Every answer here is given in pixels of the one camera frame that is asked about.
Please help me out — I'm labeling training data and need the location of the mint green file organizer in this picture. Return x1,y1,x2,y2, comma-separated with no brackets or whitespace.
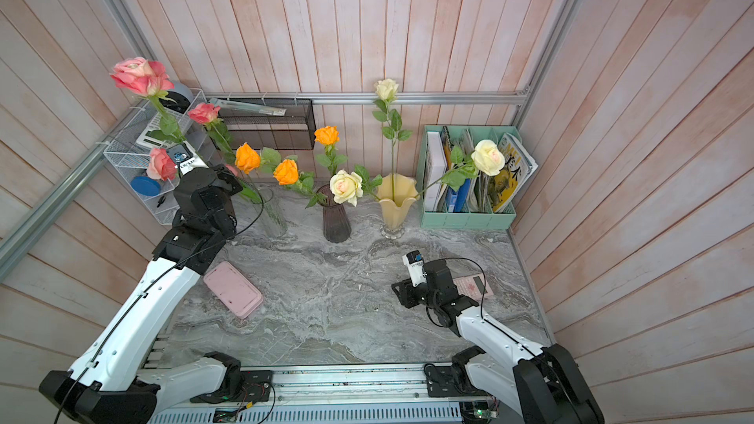
415,125,520,231

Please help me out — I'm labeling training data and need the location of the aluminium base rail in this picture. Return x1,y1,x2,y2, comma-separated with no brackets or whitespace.
99,358,591,424

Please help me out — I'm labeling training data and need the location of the pink rose bud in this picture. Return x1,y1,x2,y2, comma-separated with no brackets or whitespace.
226,164,261,230

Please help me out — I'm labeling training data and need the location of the white book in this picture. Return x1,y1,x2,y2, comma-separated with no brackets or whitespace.
424,132,448,212

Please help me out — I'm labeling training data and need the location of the yellow ruffled vase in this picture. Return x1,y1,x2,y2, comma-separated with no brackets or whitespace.
377,174,419,239

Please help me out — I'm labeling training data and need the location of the blue folder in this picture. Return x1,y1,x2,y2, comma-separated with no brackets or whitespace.
446,179,471,213

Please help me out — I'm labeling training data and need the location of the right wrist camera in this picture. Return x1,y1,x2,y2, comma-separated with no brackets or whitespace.
403,250,426,287

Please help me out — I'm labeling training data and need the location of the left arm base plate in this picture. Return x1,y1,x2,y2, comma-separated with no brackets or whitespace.
190,369,273,404

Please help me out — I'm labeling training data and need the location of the clear glass vase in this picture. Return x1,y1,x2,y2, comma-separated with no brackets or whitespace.
255,186,288,239

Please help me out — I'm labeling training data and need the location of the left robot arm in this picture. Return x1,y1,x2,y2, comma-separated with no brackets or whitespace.
39,165,243,423

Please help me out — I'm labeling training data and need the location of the yellow magazine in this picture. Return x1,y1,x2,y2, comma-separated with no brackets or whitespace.
487,133,538,213

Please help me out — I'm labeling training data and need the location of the pink case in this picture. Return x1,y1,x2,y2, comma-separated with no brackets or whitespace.
203,261,264,319

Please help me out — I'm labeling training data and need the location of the paper strip on basket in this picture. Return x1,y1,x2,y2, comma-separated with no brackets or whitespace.
209,98,287,117

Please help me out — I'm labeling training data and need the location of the white wire shelf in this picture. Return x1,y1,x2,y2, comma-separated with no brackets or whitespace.
104,99,222,226

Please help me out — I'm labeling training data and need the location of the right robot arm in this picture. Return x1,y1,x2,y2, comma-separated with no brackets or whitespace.
391,250,605,423

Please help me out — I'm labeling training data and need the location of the blue lid jar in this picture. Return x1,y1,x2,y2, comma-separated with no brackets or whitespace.
130,175,163,197

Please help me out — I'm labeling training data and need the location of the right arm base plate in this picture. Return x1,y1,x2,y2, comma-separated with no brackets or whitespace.
423,363,486,398

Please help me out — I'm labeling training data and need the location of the pink rose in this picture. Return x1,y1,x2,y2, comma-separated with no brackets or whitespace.
110,57,186,143
187,102,275,231
146,148,178,182

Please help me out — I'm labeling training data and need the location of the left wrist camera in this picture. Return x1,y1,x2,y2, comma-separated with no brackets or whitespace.
166,141,207,177

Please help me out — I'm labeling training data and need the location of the black wire basket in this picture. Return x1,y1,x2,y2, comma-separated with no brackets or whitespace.
219,97,317,151

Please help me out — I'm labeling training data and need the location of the purple glass vase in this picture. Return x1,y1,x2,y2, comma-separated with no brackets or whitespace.
317,186,351,243

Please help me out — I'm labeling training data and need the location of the round grey alarm clock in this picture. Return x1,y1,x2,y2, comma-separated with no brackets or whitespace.
161,82,194,114

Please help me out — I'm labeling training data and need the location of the cream rose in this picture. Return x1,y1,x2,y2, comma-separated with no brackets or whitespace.
372,79,412,176
420,139,506,196
329,165,383,206

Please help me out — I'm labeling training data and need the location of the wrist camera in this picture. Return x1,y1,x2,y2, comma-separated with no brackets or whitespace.
403,250,426,287
166,141,207,177

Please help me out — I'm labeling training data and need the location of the white desk calculator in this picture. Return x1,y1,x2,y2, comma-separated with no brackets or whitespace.
135,110,192,149

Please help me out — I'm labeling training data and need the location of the orange rose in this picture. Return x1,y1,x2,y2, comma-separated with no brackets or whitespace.
273,158,327,208
234,142,328,208
314,126,348,176

